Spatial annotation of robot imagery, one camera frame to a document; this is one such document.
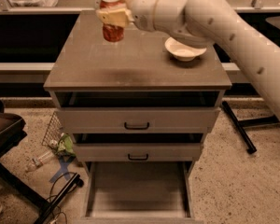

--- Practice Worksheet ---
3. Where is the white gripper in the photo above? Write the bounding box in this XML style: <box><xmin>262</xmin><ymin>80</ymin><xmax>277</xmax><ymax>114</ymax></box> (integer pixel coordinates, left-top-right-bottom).
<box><xmin>96</xmin><ymin>0</ymin><xmax>159</xmax><ymax>32</ymax></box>

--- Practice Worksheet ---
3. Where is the red coke can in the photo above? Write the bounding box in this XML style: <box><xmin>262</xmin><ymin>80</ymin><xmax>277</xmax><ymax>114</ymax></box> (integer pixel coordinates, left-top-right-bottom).
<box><xmin>100</xmin><ymin>0</ymin><xmax>124</xmax><ymax>42</ymax></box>

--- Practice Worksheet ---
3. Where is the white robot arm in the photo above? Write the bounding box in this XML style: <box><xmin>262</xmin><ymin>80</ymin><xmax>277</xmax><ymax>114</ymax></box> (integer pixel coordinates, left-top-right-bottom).
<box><xmin>96</xmin><ymin>0</ymin><xmax>280</xmax><ymax>121</ymax></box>

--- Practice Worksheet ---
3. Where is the grey drawer cabinet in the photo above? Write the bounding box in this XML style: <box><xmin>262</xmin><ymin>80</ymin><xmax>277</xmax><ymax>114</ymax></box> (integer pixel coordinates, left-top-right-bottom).
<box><xmin>43</xmin><ymin>8</ymin><xmax>233</xmax><ymax>224</ymax></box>

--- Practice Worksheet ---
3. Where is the open bottom drawer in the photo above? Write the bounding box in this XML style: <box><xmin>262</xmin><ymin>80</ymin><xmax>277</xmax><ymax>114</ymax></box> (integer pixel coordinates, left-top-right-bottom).
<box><xmin>74</xmin><ymin>161</ymin><xmax>204</xmax><ymax>224</ymax></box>

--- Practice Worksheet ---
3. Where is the white paper bowl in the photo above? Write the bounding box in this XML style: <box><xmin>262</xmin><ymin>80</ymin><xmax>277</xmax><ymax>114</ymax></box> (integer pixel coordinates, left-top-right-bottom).
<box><xmin>165</xmin><ymin>37</ymin><xmax>206</xmax><ymax>62</ymax></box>

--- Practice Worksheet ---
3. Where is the green chip bag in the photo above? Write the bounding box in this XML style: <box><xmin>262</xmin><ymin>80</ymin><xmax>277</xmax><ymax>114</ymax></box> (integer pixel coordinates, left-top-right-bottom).
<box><xmin>57</xmin><ymin>133</ymin><xmax>76</xmax><ymax>157</ymax></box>

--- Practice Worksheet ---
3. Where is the black table leg right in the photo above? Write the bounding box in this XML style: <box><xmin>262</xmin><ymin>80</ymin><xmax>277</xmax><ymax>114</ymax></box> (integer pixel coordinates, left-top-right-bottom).
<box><xmin>221</xmin><ymin>101</ymin><xmax>279</xmax><ymax>154</ymax></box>

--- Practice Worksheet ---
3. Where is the black table leg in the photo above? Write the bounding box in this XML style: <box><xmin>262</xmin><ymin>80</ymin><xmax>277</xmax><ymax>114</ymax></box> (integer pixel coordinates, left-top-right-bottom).
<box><xmin>221</xmin><ymin>101</ymin><xmax>279</xmax><ymax>154</ymax></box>
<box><xmin>0</xmin><ymin>163</ymin><xmax>84</xmax><ymax>224</ymax></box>

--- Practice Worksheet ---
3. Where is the dark chair seat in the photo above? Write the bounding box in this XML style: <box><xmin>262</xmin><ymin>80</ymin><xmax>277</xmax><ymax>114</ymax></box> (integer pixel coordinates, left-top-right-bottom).
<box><xmin>0</xmin><ymin>100</ymin><xmax>27</xmax><ymax>158</ymax></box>

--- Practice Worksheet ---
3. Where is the clear plastic bottle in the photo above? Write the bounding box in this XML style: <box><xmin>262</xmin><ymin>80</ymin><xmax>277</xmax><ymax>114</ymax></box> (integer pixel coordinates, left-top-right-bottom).
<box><xmin>25</xmin><ymin>151</ymin><xmax>55</xmax><ymax>172</ymax></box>

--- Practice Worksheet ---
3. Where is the black table leg left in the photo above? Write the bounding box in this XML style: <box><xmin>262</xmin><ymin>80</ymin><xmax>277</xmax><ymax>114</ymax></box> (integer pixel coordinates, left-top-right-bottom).
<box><xmin>0</xmin><ymin>163</ymin><xmax>84</xmax><ymax>224</ymax></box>

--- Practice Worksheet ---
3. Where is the top drawer with black handle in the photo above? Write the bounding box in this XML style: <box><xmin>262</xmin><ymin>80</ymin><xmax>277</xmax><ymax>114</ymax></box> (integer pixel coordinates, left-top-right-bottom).
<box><xmin>56</xmin><ymin>108</ymin><xmax>219</xmax><ymax>133</ymax></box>

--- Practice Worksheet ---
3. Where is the drawer with black handle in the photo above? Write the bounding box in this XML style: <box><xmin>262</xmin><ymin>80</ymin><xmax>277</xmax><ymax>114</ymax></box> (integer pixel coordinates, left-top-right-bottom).
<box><xmin>56</xmin><ymin>108</ymin><xmax>219</xmax><ymax>133</ymax></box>
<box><xmin>73</xmin><ymin>143</ymin><xmax>203</xmax><ymax>161</ymax></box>

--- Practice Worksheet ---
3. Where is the wire mesh basket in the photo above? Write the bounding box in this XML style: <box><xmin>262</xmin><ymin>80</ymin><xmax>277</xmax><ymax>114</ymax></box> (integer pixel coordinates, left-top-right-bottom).
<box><xmin>41</xmin><ymin>113</ymin><xmax>63</xmax><ymax>147</ymax></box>

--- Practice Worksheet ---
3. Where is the middle drawer with black handle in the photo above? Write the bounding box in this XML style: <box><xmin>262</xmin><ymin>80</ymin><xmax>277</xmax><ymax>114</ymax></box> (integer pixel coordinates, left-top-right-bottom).
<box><xmin>73</xmin><ymin>143</ymin><xmax>203</xmax><ymax>161</ymax></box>

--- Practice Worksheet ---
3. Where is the black cable on floor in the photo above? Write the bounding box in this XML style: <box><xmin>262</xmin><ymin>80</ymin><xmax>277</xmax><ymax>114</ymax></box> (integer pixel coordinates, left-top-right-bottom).
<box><xmin>46</xmin><ymin>171</ymin><xmax>79</xmax><ymax>224</ymax></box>

